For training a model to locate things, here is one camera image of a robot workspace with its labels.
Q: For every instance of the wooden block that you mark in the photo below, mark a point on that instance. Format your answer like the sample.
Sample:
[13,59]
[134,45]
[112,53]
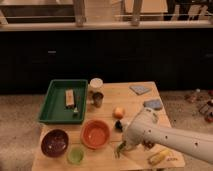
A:
[69,98]

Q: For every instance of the bunch of dark grapes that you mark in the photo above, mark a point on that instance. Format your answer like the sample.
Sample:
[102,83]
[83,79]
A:
[148,144]

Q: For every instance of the green pepper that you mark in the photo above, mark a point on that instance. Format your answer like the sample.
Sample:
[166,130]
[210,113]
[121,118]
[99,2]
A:
[119,149]

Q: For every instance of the small green cup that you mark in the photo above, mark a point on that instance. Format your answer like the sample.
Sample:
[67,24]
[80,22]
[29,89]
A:
[75,155]

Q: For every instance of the glass jar white lid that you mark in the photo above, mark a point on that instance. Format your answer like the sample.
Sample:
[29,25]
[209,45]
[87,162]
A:
[95,88]

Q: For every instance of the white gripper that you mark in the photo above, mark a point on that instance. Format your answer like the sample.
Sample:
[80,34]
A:
[132,136]

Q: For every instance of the metal cup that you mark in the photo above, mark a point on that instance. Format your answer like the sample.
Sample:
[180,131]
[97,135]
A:
[97,99]

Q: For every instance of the blue sponge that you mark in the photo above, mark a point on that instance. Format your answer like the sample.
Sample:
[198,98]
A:
[153,104]

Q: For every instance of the black dish brush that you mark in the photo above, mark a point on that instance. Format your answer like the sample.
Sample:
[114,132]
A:
[120,125]

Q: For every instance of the grey blue cloth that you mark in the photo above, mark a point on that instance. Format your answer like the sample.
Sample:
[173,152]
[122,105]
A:
[139,89]

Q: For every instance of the green plastic tray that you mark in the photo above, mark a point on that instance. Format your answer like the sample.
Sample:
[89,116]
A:
[54,109]

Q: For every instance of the orange bowl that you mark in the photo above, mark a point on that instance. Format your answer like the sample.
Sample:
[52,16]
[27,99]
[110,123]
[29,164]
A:
[95,134]

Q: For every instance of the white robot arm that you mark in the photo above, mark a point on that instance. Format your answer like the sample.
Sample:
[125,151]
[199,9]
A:
[144,127]

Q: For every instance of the green fork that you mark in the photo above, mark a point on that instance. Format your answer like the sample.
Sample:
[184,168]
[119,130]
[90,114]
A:
[76,110]

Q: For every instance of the dark purple bowl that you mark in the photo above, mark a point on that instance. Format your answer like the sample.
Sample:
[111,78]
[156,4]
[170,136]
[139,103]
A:
[55,143]

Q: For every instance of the corn cob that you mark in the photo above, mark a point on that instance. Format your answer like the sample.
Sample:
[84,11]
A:
[158,157]

